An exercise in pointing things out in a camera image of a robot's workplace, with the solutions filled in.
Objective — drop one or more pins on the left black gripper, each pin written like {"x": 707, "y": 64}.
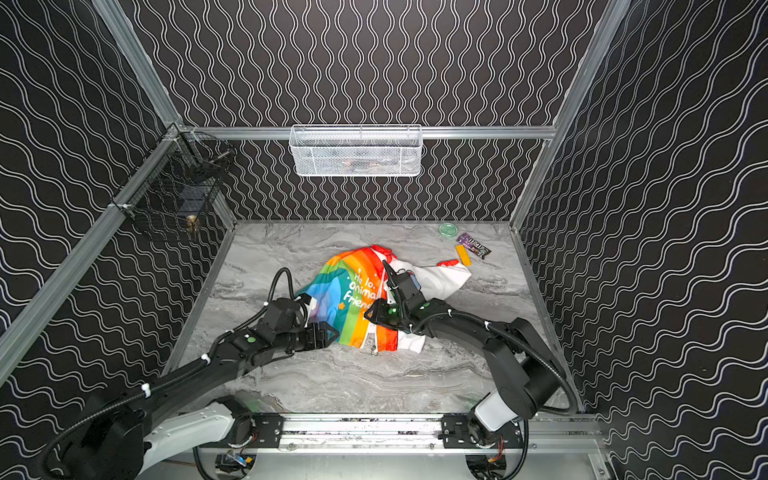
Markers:
{"x": 318, "y": 336}

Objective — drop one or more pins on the rainbow cartoon kids jacket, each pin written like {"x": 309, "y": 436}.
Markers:
{"x": 349, "y": 283}

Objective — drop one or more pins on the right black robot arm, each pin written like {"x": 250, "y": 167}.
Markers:
{"x": 527, "y": 377}

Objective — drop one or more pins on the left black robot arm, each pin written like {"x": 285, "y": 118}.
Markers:
{"x": 111, "y": 442}

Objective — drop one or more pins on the yellow rectangular block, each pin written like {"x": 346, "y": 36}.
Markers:
{"x": 463, "y": 255}

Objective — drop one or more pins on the purple M&M's candy packet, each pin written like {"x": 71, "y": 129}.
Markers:
{"x": 473, "y": 245}

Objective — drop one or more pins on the green round plastic lid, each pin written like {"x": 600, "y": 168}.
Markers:
{"x": 448, "y": 230}

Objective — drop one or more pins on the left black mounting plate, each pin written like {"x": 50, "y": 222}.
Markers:
{"x": 263, "y": 430}

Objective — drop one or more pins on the black mounting plate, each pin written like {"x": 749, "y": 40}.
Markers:
{"x": 263, "y": 430}
{"x": 463, "y": 431}

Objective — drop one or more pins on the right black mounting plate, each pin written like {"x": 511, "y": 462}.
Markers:
{"x": 463, "y": 431}

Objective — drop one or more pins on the brass knob in basket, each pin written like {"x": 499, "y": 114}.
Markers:
{"x": 192, "y": 224}

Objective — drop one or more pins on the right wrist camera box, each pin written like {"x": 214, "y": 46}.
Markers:
{"x": 404, "y": 288}

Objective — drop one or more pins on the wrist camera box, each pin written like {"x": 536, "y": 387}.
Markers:
{"x": 284, "y": 314}
{"x": 404, "y": 288}

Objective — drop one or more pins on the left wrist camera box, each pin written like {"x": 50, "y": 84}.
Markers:
{"x": 284, "y": 314}

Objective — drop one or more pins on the white wire mesh basket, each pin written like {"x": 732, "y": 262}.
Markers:
{"x": 360, "y": 150}

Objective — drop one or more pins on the black wire wall basket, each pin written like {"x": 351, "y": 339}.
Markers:
{"x": 186, "y": 181}

